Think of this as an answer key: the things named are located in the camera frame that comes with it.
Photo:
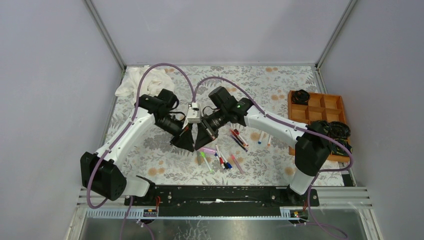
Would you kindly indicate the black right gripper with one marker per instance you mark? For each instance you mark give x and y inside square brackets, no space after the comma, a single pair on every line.
[204,136]

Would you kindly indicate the dark blue pen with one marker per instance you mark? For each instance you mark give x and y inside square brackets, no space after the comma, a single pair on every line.
[239,143]

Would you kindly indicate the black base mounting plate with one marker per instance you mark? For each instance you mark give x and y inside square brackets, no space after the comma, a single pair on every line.
[222,201]

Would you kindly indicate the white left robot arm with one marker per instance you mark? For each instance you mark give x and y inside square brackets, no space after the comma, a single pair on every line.
[102,171]

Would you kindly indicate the wooden compartment tray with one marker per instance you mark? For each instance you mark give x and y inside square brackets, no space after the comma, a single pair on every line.
[326,109]

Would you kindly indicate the orange thin pen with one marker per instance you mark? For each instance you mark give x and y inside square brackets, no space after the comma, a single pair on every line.
[233,133]

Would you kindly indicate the pink thin pen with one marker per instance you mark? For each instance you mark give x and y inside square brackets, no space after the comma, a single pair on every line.
[237,164]

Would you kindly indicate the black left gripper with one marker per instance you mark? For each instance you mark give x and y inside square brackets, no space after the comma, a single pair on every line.
[184,140]

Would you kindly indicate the pink highlighter pen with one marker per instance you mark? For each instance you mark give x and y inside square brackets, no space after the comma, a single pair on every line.
[208,150]

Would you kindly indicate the orange capped marker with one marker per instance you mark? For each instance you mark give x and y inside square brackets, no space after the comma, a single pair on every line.
[261,137]

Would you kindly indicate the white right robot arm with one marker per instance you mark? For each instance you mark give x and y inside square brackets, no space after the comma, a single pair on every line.
[308,140]

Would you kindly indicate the blue capped marker lower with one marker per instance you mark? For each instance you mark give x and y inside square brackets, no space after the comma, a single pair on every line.
[228,166]

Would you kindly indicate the white crumpled cloth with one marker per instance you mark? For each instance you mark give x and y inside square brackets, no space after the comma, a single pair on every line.
[153,83]

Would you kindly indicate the green capped marker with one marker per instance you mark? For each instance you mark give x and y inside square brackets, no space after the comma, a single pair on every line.
[206,161]

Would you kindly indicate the floral table mat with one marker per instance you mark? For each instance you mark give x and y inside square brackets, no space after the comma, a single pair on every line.
[153,157]

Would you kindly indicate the red capped marker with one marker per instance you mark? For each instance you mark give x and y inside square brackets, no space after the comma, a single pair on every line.
[218,154]

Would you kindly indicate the grey pen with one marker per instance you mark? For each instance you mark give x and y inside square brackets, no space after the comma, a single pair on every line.
[199,158]

